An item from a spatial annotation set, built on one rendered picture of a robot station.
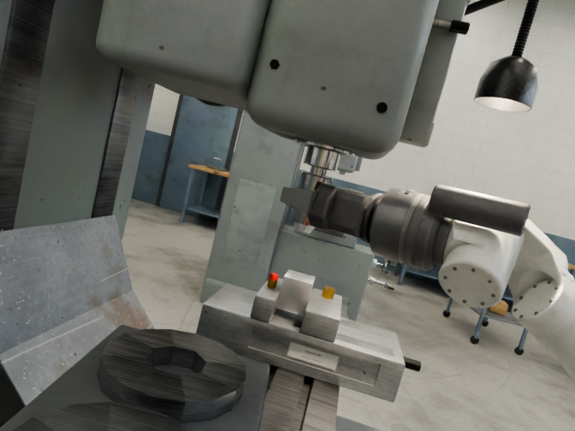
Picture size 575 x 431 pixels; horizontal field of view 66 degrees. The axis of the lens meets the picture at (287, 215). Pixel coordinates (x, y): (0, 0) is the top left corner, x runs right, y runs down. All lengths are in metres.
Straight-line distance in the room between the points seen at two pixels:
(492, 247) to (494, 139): 6.91
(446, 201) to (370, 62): 0.17
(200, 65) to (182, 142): 7.12
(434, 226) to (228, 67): 0.29
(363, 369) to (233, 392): 0.52
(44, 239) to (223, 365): 0.48
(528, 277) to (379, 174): 6.56
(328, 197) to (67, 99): 0.40
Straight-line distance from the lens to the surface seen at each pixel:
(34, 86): 0.67
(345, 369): 0.78
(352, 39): 0.54
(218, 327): 0.79
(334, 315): 0.77
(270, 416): 0.66
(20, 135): 0.66
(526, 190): 7.52
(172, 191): 7.71
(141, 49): 0.57
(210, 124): 7.51
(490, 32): 7.66
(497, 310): 5.09
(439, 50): 0.62
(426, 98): 0.61
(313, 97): 0.52
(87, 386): 0.29
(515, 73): 0.65
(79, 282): 0.78
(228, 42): 0.54
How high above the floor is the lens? 1.28
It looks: 7 degrees down
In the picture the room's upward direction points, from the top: 14 degrees clockwise
